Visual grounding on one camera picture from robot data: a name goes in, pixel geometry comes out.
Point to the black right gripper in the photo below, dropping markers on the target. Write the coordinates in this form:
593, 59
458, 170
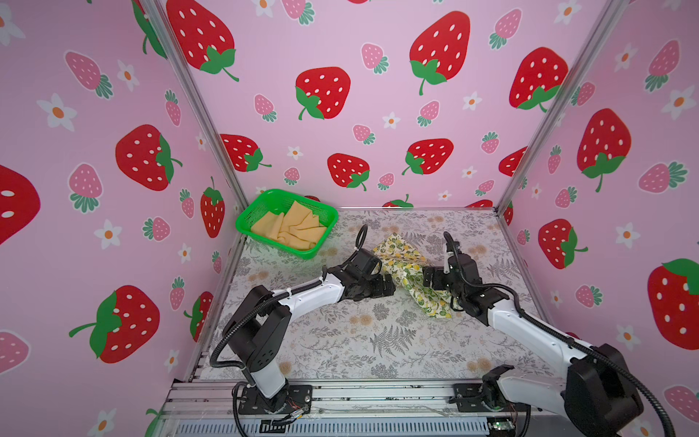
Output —
442, 279

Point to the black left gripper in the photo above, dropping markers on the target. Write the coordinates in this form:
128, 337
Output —
379, 290

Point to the lemon print skirt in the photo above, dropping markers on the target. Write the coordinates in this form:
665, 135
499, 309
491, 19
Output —
404, 263

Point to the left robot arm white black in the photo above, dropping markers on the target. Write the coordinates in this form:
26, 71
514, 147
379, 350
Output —
252, 338

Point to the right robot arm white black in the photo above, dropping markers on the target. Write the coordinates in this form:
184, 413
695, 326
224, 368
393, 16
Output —
591, 386

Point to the tan folded skirt in basket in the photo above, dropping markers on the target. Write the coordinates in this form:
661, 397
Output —
299, 228

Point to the green plastic basket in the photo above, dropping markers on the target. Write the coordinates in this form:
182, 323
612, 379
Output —
278, 201

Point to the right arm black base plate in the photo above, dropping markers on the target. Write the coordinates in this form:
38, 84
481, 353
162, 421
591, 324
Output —
469, 398

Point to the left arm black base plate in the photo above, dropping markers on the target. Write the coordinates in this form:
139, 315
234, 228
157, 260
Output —
276, 400

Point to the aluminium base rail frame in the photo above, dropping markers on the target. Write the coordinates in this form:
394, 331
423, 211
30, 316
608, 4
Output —
351, 408

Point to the aluminium corner post right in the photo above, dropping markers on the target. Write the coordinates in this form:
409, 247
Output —
606, 22

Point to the aluminium corner post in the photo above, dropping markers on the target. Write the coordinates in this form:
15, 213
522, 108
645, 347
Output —
166, 36
606, 22

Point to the aluminium corner post left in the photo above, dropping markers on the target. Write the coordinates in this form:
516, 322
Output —
166, 36

